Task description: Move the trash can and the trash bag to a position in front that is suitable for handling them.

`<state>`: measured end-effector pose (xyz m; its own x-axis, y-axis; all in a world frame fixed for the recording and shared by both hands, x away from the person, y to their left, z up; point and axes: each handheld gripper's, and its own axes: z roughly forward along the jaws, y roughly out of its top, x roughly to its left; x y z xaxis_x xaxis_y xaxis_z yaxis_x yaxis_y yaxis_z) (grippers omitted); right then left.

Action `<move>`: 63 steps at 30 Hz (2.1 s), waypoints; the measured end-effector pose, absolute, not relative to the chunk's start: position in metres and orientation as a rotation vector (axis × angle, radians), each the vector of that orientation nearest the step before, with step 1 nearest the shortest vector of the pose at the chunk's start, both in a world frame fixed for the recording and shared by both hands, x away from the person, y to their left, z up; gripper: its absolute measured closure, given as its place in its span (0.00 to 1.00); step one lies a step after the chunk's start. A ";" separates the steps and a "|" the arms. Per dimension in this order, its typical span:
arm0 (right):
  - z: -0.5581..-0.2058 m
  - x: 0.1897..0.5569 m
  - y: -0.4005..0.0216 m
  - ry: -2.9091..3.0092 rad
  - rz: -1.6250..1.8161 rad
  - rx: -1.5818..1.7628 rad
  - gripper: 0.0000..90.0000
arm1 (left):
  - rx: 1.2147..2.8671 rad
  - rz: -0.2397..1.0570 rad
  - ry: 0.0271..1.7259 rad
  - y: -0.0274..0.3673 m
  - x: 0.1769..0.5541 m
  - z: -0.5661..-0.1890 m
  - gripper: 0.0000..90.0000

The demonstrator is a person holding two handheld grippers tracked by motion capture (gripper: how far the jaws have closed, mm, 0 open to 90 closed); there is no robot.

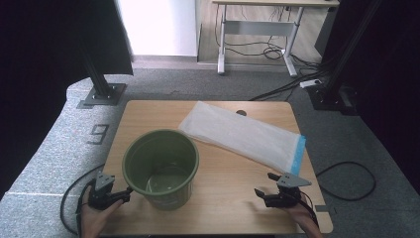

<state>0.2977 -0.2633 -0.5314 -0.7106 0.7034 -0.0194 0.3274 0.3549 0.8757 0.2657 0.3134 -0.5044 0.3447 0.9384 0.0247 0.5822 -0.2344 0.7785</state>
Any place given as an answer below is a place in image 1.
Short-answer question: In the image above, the person's right hand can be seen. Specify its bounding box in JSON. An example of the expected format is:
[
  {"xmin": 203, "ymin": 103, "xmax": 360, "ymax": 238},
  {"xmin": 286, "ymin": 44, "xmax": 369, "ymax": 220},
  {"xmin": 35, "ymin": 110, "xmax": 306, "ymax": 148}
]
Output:
[{"xmin": 284, "ymin": 201, "xmax": 318, "ymax": 234}]

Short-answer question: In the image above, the black metal stand grey base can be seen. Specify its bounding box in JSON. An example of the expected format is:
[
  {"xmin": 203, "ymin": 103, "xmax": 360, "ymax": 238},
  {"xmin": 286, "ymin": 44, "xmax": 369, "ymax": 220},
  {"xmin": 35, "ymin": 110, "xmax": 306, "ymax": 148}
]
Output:
[{"xmin": 78, "ymin": 49, "xmax": 128, "ymax": 107}]

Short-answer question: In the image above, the dark grey panel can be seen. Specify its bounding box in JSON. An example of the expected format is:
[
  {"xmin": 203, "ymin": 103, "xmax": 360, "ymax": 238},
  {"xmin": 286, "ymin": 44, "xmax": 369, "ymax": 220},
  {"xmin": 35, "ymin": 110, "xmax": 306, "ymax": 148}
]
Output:
[{"xmin": 314, "ymin": 5, "xmax": 339, "ymax": 58}]

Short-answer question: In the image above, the white metal desk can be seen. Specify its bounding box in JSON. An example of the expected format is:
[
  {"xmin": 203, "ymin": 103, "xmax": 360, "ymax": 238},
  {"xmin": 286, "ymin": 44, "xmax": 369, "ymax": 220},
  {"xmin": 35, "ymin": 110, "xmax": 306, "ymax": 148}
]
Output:
[{"xmin": 211, "ymin": 0, "xmax": 341, "ymax": 78}]

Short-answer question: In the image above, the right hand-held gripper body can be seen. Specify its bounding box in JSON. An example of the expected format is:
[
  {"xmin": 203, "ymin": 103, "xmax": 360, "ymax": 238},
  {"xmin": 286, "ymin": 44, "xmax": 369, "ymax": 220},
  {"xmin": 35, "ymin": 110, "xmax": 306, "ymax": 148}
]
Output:
[{"xmin": 263, "ymin": 172, "xmax": 312, "ymax": 209}]

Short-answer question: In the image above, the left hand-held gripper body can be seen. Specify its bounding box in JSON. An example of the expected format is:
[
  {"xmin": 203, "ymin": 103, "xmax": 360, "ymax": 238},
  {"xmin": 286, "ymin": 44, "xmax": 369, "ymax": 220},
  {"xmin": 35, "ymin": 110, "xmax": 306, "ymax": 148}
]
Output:
[{"xmin": 86, "ymin": 172, "xmax": 117, "ymax": 211}]

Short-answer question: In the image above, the person's left hand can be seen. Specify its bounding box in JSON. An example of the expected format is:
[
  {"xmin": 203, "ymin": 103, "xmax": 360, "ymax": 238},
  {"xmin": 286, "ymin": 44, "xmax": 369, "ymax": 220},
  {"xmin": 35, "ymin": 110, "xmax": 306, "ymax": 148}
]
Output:
[{"xmin": 79, "ymin": 193, "xmax": 124, "ymax": 238}]

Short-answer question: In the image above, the bundle of black floor cables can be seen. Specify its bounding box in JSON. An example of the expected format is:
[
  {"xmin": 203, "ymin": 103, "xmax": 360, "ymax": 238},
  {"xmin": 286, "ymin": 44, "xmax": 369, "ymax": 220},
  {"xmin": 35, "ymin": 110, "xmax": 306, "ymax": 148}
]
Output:
[{"xmin": 249, "ymin": 54, "xmax": 335, "ymax": 102}]

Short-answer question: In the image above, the white plastic bag blue strip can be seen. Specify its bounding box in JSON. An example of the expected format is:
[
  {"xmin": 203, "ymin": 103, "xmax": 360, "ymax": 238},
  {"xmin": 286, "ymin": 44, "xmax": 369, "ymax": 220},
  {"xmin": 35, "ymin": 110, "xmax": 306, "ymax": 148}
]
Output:
[{"xmin": 177, "ymin": 100, "xmax": 307, "ymax": 177}]

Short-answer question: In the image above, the black floor cable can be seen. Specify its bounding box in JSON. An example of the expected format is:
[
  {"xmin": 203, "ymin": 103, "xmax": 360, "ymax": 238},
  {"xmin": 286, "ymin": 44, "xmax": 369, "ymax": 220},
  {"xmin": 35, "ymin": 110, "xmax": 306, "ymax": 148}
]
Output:
[
  {"xmin": 59, "ymin": 163, "xmax": 107, "ymax": 237},
  {"xmin": 315, "ymin": 161, "xmax": 377, "ymax": 202}
]

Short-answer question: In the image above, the black curtain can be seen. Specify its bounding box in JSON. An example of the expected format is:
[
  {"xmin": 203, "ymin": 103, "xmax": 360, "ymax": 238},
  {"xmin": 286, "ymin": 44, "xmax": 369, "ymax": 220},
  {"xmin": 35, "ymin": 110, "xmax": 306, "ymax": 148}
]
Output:
[
  {"xmin": 0, "ymin": 0, "xmax": 135, "ymax": 199},
  {"xmin": 321, "ymin": 0, "xmax": 420, "ymax": 196}
]

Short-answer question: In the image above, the right hand-held gripper cable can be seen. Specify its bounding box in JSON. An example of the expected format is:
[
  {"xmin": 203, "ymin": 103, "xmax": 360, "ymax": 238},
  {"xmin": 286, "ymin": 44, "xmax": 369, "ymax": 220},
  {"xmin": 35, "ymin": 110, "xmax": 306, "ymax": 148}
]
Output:
[{"xmin": 298, "ymin": 191, "xmax": 320, "ymax": 229}]

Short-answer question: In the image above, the white power strip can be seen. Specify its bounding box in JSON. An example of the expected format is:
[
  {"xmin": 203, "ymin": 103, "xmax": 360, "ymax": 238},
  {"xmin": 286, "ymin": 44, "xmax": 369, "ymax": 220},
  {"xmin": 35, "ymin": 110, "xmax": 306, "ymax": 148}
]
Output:
[{"xmin": 299, "ymin": 78, "xmax": 323, "ymax": 89}]

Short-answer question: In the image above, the green plastic bucket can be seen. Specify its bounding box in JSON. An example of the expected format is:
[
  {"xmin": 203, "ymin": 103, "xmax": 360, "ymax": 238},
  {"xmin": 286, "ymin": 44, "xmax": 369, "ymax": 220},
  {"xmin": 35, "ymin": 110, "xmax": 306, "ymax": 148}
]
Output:
[{"xmin": 121, "ymin": 128, "xmax": 200, "ymax": 211}]

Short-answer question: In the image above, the hand-held gripper cable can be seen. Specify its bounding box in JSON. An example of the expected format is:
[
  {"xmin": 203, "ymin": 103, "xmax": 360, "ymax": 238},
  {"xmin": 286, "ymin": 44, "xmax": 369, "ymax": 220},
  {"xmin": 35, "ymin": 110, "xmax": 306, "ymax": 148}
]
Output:
[
  {"xmin": 298, "ymin": 191, "xmax": 320, "ymax": 229},
  {"xmin": 74, "ymin": 179, "xmax": 97, "ymax": 236}
]

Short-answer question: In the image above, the left hand-held gripper cable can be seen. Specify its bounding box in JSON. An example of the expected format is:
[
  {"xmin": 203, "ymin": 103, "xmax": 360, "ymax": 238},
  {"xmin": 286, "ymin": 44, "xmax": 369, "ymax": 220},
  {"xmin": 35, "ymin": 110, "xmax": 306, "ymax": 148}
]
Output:
[{"xmin": 74, "ymin": 179, "xmax": 97, "ymax": 236}]

